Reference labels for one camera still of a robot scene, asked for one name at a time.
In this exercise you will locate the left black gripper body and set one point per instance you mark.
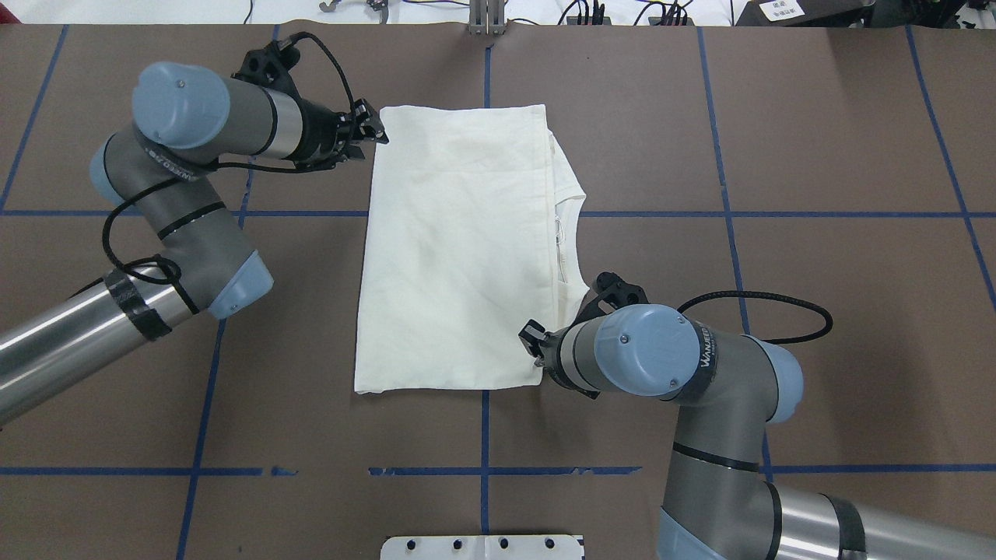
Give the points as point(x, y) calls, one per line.
point(317, 131)

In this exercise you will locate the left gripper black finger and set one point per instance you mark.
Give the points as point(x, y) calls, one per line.
point(367, 125)
point(351, 153)

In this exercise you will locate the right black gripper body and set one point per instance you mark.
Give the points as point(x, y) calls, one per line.
point(551, 348)

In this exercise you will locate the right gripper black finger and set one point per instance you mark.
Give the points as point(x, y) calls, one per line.
point(533, 336)

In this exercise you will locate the cream long sleeve printed shirt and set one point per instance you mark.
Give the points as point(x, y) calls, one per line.
point(471, 233)

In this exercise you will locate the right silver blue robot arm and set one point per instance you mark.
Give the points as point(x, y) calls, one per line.
point(728, 388)

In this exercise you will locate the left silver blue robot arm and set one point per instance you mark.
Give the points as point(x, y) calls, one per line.
point(174, 247)

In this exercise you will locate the white central column with base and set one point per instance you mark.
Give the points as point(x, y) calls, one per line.
point(515, 546)

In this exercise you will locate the black power adapter with label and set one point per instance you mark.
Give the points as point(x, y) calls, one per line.
point(804, 14)

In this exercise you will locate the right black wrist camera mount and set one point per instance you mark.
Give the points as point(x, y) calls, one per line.
point(611, 293)

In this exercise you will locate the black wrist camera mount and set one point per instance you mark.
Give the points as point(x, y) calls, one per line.
point(611, 293)
point(270, 66)

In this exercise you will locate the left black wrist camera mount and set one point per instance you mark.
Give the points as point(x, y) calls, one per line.
point(270, 66)

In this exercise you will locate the aluminium frame post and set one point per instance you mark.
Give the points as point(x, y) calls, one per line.
point(487, 17)

